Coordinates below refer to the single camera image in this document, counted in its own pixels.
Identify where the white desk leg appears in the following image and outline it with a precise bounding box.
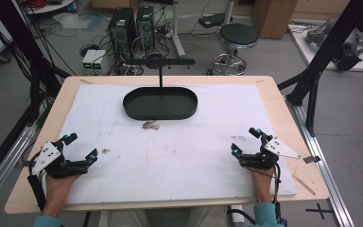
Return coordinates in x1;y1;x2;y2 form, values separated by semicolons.
169;0;187;59

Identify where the person's left hand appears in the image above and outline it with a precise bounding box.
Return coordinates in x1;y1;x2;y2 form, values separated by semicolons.
44;173;82;204

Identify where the aluminium rail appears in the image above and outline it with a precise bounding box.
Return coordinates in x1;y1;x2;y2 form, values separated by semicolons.
0;103;50;217
285;94;356;227

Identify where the white power strip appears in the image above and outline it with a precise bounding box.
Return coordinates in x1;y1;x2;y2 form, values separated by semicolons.
230;204;246;225

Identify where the black metal frame stand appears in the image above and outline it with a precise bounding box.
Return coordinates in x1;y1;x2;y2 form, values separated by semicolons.
277;0;363;137
0;0;72;190

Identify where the black oval tray with stand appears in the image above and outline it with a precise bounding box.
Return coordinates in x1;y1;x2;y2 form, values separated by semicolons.
122;58;199;122

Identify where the flat black device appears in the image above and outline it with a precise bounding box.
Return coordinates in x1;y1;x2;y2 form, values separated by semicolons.
198;12;234;29

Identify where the black computer tower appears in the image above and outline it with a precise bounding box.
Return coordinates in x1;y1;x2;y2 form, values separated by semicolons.
135;5;156;53
108;7;138;62

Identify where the thin wooden stick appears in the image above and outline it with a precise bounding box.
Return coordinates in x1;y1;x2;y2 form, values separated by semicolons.
292;174;317;197

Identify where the brown cardboard box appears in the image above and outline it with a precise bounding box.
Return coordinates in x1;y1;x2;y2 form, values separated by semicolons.
250;0;299;40

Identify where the small grey metal tab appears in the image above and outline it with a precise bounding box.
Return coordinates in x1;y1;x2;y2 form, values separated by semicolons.
302;155;322;165

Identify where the black gripper strap cable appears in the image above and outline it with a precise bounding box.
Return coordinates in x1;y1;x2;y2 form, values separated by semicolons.
26;150;47;213

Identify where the grey robot device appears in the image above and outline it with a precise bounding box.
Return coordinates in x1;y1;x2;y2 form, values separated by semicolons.
305;21;363;72

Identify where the white platform board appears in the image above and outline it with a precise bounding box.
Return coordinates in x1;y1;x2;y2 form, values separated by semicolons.
287;20;363;74

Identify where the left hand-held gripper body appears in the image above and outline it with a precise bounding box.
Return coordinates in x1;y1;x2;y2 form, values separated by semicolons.
29;140;91;180

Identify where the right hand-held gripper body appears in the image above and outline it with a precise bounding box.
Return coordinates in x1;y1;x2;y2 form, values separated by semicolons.
239;134;302;170

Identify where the person's right hand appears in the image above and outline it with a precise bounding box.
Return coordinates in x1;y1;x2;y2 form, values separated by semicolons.
249;166;277;194

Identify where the black round stool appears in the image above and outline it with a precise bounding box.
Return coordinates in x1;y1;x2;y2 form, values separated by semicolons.
212;23;260;77

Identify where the white power supply box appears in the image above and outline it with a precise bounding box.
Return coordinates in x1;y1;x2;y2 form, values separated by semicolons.
92;49;109;72
81;49;98;72

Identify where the small crumpled grey item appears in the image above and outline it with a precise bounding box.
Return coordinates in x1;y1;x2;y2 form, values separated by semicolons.
141;120;161;131

